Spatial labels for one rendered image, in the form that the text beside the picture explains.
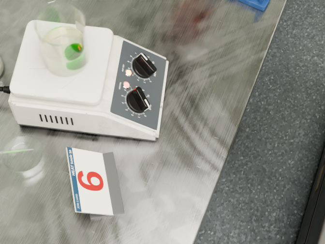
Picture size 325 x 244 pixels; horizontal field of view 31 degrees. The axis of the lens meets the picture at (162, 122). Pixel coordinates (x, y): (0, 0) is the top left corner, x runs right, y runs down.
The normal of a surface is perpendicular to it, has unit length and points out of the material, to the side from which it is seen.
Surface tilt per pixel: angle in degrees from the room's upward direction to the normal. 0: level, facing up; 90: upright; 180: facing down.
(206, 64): 0
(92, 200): 40
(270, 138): 0
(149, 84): 30
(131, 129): 90
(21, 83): 0
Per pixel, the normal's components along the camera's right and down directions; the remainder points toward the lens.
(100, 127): -0.11, 0.87
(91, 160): 0.66, -0.47
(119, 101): 0.53, -0.35
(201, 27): 0.04, -0.47
